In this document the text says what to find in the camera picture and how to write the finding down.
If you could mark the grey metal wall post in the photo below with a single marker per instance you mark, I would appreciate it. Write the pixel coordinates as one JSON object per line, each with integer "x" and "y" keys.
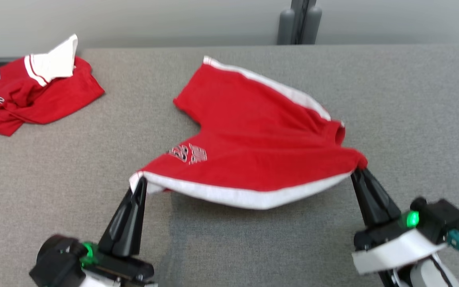
{"x": 303, "y": 20}

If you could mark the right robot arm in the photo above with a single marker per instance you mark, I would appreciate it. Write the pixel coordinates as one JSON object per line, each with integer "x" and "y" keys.
{"x": 424, "y": 273}

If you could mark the grey cylinder post foot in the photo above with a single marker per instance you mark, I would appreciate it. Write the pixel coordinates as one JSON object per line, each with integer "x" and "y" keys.
{"x": 312, "y": 26}
{"x": 285, "y": 28}

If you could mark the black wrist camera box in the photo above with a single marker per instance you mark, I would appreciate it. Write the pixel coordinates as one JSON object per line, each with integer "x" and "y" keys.
{"x": 440, "y": 219}
{"x": 56, "y": 261}

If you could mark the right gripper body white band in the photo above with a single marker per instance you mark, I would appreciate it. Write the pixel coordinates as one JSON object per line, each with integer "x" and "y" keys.
{"x": 393, "y": 249}

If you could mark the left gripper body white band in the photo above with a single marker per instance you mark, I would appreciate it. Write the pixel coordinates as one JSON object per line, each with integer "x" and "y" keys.
{"x": 122, "y": 271}

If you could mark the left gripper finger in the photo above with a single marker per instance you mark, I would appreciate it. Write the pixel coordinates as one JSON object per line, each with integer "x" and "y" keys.
{"x": 128, "y": 227}

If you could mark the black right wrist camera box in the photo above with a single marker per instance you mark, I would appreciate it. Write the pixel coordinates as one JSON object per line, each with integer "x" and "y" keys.
{"x": 440, "y": 219}

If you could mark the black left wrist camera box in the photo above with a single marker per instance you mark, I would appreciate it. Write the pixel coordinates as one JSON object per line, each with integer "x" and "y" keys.
{"x": 56, "y": 261}

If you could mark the red shorts white side stripes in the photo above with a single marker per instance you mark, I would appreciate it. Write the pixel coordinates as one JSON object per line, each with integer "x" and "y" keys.
{"x": 253, "y": 139}

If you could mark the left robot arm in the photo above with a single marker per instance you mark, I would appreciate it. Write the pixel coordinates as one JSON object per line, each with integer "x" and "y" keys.
{"x": 106, "y": 284}

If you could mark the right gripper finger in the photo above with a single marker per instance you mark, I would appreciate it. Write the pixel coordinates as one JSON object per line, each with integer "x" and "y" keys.
{"x": 375, "y": 199}

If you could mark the red jersey white striped sleeves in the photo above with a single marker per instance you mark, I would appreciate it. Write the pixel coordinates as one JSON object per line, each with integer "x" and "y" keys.
{"x": 34, "y": 95}

